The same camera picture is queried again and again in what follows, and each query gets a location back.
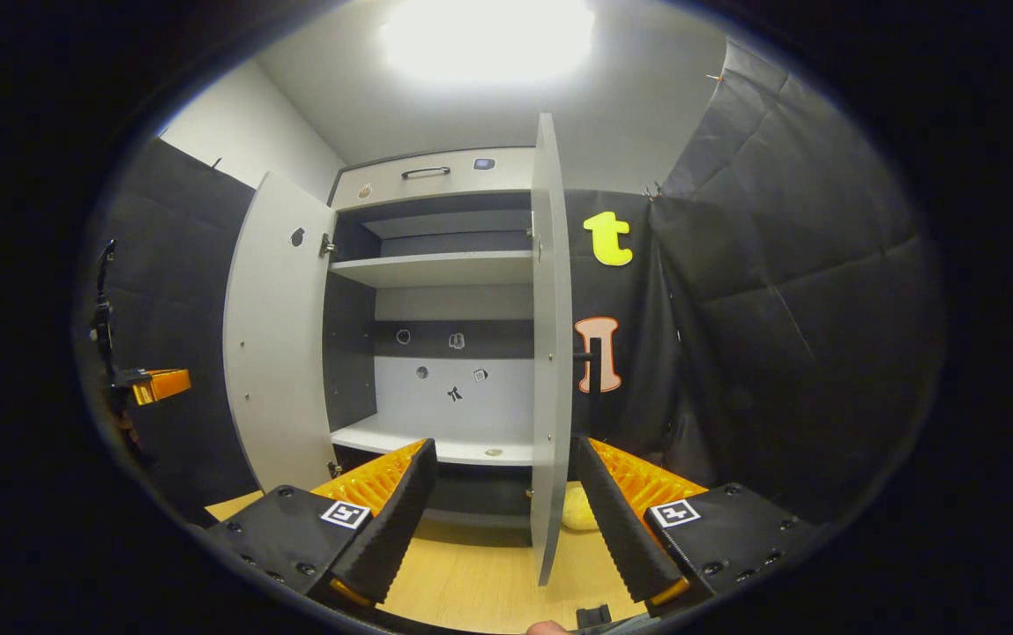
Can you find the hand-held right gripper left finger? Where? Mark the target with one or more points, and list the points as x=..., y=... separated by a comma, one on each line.
x=400, y=520

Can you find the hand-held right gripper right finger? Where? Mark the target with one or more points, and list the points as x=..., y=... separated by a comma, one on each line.
x=616, y=520

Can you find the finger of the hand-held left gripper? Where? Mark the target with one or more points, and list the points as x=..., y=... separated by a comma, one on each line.
x=164, y=384

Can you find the grey shoe cabinet door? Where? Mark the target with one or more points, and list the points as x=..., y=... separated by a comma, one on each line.
x=277, y=353
x=550, y=353

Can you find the grey double-door shoe cabinet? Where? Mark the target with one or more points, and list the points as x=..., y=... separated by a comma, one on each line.
x=347, y=353

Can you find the white cabinet shelf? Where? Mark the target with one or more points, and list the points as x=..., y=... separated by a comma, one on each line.
x=418, y=437
x=435, y=266

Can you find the metal door hinge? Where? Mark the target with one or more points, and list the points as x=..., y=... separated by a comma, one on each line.
x=327, y=245

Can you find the grey cabinet drawer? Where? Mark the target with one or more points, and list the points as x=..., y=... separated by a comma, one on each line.
x=506, y=176

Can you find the yellow round bread toy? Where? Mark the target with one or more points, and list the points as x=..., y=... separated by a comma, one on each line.
x=577, y=511

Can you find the black backdrop cloth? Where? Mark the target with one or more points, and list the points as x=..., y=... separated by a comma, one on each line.
x=779, y=309

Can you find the ceiling light panel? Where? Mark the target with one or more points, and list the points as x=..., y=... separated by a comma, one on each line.
x=488, y=35

